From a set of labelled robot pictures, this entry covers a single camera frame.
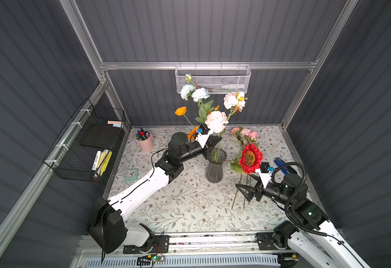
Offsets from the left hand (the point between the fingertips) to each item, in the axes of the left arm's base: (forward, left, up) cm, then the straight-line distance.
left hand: (219, 137), depth 66 cm
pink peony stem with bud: (+25, -20, -29) cm, 44 cm away
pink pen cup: (+19, +40, -29) cm, 53 cm away
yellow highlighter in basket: (-3, +49, -10) cm, 50 cm away
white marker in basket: (-5, +51, -9) cm, 52 cm away
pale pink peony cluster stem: (+28, -21, -27) cm, 44 cm away
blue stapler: (+9, -40, -33) cm, 52 cm away
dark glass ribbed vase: (+5, -1, -31) cm, 32 cm away
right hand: (-12, -11, -12) cm, 20 cm away
